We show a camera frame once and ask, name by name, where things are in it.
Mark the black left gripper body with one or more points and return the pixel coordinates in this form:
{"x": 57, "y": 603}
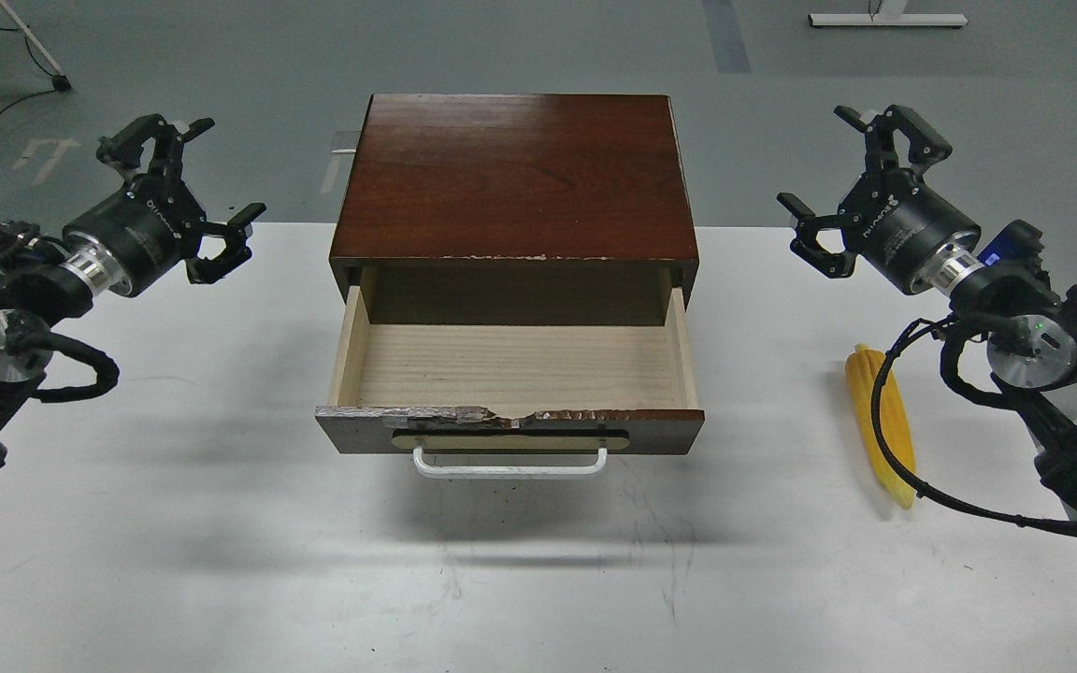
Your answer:
{"x": 143, "y": 228}

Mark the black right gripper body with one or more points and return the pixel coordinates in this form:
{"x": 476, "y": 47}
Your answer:
{"x": 901, "y": 224}

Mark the yellow corn cob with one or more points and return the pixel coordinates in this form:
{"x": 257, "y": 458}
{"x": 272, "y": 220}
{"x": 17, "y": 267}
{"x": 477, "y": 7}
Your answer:
{"x": 861, "y": 369}

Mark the wooden drawer with white handle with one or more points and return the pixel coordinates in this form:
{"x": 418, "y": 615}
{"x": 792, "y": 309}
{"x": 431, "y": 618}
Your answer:
{"x": 529, "y": 359}

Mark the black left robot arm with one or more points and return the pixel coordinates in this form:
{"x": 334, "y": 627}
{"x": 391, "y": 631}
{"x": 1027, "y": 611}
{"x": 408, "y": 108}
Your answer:
{"x": 45, "y": 280}

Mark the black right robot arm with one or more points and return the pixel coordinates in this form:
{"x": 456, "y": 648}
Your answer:
{"x": 1009, "y": 342}

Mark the white desk foot background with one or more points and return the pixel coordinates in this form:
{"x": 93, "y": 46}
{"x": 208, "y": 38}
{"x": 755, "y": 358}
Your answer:
{"x": 888, "y": 14}

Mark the dark wooden cabinet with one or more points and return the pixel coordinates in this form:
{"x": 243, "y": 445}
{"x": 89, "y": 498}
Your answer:
{"x": 506, "y": 179}

